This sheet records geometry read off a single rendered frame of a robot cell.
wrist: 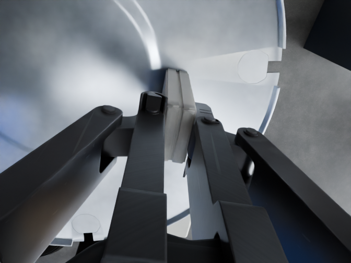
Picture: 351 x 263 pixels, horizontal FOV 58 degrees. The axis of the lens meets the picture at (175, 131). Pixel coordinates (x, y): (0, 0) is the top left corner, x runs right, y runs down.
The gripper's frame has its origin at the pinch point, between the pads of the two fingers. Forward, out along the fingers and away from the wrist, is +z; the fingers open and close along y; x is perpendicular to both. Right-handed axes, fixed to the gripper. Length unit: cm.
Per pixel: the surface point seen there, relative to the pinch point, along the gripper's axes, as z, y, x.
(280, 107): 82, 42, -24
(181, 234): 19.2, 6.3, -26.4
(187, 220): 19.2, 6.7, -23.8
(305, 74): 82, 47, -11
